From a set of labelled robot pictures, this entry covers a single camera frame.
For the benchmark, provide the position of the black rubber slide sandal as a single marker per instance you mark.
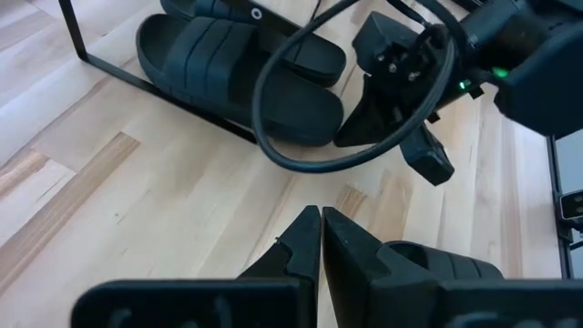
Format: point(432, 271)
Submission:
point(205, 59)
point(319, 59)

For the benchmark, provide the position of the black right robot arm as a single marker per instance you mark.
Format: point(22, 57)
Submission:
point(546, 68)

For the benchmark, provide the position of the black aluminium rig frame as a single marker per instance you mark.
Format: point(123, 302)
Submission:
point(555, 164)

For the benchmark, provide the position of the grey metal bracket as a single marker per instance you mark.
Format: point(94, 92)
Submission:
point(573, 205)

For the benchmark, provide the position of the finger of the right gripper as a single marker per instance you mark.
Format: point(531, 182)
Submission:
point(373, 123)
point(430, 159)

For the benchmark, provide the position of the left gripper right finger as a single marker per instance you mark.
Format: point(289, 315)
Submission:
point(348, 264)

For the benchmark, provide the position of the wooden shelf black metal frame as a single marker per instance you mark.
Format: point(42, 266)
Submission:
point(136, 82)

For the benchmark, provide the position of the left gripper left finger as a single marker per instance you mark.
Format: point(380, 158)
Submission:
point(296, 255)

